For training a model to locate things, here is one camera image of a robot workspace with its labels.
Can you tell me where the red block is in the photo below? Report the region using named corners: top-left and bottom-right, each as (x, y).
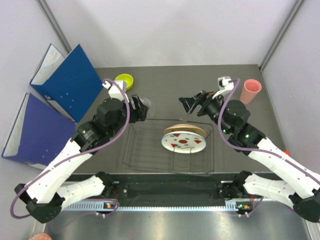
top-left (283, 150), bottom-right (291, 156)

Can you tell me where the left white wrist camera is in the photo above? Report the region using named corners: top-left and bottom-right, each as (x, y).
top-left (102, 80), bottom-right (128, 101)

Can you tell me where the black wire dish rack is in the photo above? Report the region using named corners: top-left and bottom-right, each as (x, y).
top-left (118, 119), bottom-right (215, 174)

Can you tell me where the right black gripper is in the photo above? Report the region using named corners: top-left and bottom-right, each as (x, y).
top-left (179, 89), bottom-right (232, 136)

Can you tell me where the purple ring binder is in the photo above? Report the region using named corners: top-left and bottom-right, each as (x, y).
top-left (1, 93), bottom-right (76, 170)

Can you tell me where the pink plastic cup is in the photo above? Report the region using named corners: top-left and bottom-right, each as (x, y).
top-left (239, 79), bottom-right (262, 104)

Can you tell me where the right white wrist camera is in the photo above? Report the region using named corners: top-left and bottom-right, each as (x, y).
top-left (212, 76), bottom-right (235, 99)

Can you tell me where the beige wooden plate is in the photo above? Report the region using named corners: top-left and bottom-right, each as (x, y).
top-left (163, 124), bottom-right (208, 138)

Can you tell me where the orange mesh object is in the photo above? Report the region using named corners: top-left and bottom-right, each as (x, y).
top-left (28, 232), bottom-right (52, 240)

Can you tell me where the yellow-green bowl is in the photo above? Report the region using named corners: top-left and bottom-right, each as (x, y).
top-left (115, 73), bottom-right (134, 91)

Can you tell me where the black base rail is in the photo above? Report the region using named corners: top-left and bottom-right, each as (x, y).
top-left (99, 172), bottom-right (263, 207)

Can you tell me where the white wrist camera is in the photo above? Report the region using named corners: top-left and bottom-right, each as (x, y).
top-left (102, 80), bottom-right (128, 101)
top-left (212, 76), bottom-right (235, 99)

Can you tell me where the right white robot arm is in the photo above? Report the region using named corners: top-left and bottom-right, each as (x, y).
top-left (179, 91), bottom-right (320, 223)

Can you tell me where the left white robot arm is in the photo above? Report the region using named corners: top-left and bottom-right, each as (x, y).
top-left (14, 95), bottom-right (149, 224)

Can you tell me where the blue ring binder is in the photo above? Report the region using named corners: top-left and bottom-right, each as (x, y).
top-left (29, 44), bottom-right (103, 123)

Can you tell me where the clear faceted drinking glass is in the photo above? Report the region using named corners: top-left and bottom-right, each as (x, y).
top-left (140, 98), bottom-right (156, 119)

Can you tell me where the white plate with red pattern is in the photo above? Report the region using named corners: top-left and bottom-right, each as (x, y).
top-left (161, 131), bottom-right (207, 154)

